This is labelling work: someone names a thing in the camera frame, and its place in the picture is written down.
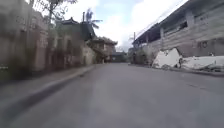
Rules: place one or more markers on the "brown low building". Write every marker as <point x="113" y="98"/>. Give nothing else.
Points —
<point x="103" y="46"/>

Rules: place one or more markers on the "pole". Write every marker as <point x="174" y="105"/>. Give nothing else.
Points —
<point x="134" y="36"/>

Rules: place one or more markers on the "grey asphalt road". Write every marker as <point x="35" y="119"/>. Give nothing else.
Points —
<point x="133" y="100"/>

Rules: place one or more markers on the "dark old building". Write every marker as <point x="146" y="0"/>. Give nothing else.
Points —
<point x="68" y="43"/>

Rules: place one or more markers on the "palm tree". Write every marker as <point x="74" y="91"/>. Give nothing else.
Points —
<point x="89" y="18"/>

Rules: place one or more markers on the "bare-branched tree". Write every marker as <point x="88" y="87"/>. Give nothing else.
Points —
<point x="53" y="8"/>

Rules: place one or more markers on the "grey concrete kerb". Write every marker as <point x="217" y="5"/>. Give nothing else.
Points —
<point x="26" y="88"/>

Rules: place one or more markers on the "grey concrete building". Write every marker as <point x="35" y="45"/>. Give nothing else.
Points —
<point x="196" y="31"/>

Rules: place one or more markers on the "weathered brick wall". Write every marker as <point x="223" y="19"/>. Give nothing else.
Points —
<point x="33" y="50"/>

